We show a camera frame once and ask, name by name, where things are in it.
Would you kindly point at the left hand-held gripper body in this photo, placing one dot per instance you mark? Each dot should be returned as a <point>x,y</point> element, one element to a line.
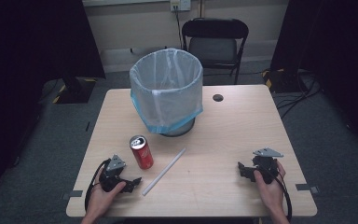
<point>112,174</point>

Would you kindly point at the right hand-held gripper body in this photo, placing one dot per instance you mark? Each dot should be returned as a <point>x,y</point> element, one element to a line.
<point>265,165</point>

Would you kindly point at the person's left hand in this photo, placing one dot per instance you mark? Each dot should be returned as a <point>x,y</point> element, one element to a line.
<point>102,199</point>

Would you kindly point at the person's right hand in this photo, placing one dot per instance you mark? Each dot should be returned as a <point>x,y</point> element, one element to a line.
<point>272,193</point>

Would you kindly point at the red drink can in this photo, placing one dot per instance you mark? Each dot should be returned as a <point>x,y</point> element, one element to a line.
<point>142,154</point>

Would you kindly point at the white paper straw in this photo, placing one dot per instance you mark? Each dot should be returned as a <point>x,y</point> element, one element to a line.
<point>164,171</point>

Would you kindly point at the grey tape strip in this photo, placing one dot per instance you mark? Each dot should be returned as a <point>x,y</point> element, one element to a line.
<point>73,194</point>
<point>306,187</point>

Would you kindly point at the small black floor tape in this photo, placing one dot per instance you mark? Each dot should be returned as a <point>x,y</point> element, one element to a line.
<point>87,126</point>

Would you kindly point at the grey round trash bin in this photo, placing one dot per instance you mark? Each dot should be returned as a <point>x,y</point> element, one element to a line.
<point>180,130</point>

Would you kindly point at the round dark table grommet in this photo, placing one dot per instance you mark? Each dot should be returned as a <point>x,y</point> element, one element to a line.
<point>217,97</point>

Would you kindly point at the black stand base striped tape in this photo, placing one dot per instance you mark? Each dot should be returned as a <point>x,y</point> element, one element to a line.
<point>284,81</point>
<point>76,91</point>

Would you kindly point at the translucent blue-edged bin liner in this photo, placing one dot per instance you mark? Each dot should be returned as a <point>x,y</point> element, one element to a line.
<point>167,93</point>

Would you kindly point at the black folding chair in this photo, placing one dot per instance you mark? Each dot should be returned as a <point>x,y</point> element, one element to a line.
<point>214,46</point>

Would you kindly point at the black curtain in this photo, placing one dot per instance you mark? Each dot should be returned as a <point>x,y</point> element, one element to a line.
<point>28,46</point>
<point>338,46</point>

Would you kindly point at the white wall socket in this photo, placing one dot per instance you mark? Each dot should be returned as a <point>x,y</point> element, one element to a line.
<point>180,4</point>

